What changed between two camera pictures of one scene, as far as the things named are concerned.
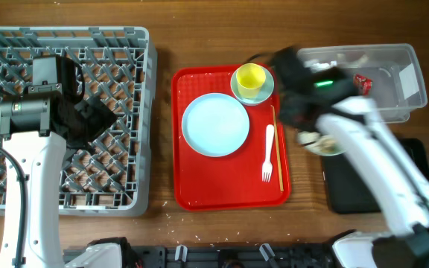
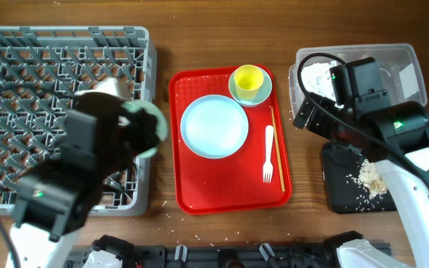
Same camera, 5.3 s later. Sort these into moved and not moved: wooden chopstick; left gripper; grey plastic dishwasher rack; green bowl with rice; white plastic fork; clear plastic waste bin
Moved: green bowl with rice; left gripper
Not moved: white plastic fork; clear plastic waste bin; grey plastic dishwasher rack; wooden chopstick
